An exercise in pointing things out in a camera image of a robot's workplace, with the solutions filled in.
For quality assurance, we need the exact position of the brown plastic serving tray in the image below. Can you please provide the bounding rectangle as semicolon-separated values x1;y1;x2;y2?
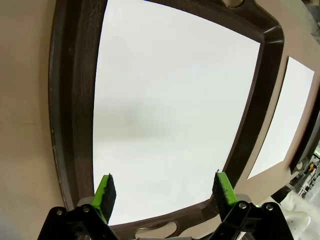
48;0;286;237

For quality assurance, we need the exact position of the white A4 paper stack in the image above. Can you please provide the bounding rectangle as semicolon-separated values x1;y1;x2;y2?
246;56;316;180

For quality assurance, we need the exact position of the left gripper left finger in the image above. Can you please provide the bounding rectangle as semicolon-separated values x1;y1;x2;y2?
37;172;120;240

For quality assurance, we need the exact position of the white A4 sheet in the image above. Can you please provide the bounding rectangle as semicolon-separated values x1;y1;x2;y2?
92;0;265;226

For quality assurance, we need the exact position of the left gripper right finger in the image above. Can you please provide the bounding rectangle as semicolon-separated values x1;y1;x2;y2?
211;171;293;240

